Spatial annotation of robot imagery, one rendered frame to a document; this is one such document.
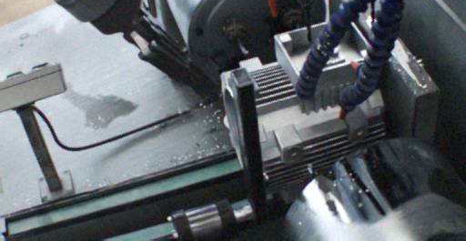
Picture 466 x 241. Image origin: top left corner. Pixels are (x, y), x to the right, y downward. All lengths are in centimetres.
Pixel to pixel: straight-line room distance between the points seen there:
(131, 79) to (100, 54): 13
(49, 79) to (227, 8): 31
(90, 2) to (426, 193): 46
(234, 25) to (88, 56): 55
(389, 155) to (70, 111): 85
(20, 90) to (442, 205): 71
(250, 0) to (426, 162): 48
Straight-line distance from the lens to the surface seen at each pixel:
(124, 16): 92
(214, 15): 119
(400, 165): 83
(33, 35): 179
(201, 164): 118
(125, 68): 159
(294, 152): 99
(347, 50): 106
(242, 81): 81
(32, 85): 119
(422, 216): 78
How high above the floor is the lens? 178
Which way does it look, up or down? 43 degrees down
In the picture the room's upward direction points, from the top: 9 degrees counter-clockwise
